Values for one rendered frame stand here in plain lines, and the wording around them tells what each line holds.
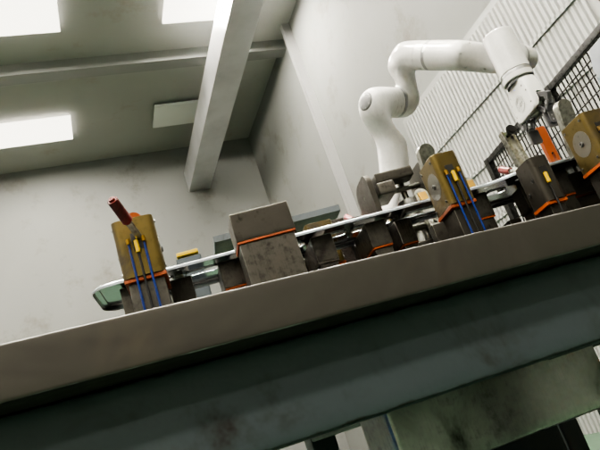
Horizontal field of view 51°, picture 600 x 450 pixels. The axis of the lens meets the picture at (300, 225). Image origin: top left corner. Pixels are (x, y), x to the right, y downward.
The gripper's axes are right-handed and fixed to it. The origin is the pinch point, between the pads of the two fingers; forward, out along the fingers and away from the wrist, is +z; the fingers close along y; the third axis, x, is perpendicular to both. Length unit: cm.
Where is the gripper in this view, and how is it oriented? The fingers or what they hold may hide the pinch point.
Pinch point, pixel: (545, 132)
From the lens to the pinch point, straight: 178.5
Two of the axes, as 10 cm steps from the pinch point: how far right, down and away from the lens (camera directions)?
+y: 1.1, -3.6, -9.3
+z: 3.0, 9.0, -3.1
